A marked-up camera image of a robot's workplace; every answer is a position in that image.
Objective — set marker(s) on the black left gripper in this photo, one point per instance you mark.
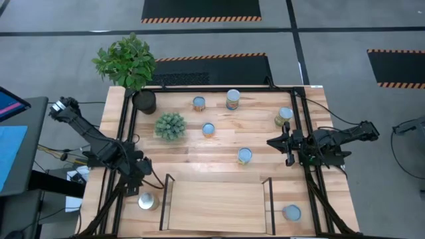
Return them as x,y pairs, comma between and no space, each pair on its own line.
142,169

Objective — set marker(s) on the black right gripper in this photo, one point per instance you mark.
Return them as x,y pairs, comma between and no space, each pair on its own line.
297,142

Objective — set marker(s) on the tin can shiny silver lid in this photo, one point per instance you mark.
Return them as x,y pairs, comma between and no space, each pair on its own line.
147,200

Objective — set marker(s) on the black beans can yellow label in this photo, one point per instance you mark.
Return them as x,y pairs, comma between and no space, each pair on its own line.
245,154

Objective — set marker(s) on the mixed vegetables can white label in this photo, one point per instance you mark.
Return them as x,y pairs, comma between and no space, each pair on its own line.
292,212

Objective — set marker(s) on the yellow can red dots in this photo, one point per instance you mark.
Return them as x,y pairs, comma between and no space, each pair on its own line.
208,128

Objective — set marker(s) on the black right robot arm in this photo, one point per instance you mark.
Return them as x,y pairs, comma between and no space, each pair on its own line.
348,132

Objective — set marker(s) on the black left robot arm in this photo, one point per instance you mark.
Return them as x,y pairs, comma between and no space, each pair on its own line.
89,132

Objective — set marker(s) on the white paper sheet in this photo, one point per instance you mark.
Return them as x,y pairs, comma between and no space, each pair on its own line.
73,202

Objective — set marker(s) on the small succulent white pot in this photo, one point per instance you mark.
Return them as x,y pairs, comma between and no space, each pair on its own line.
170,126

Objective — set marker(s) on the black mat orange hazard stripe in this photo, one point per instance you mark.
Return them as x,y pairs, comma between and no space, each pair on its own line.
199,8
398,68
225,71

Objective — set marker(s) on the grey desk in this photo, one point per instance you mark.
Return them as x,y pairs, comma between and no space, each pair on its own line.
36,132

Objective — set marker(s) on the leafy green plant black pot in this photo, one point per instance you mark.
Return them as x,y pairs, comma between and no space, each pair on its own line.
127,63

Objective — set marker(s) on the blue sheet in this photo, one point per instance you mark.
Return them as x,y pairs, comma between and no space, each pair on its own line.
10,149

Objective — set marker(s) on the laptop screen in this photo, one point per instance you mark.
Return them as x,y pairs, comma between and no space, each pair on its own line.
10,104

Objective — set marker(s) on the wooden shelf black metal frame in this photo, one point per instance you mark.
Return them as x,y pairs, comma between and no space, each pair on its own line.
216,206

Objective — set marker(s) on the black aluminium table frame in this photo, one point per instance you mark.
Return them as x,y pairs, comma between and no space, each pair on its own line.
216,89

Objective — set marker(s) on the dark desk pedestal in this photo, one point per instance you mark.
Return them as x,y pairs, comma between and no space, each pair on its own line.
20,215

